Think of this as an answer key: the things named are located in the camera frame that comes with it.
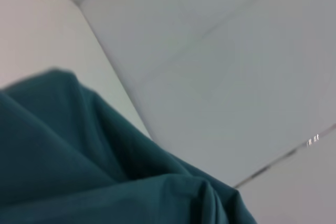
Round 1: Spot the teal blue t-shirt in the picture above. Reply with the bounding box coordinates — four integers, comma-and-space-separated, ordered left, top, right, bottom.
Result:
0, 68, 266, 224

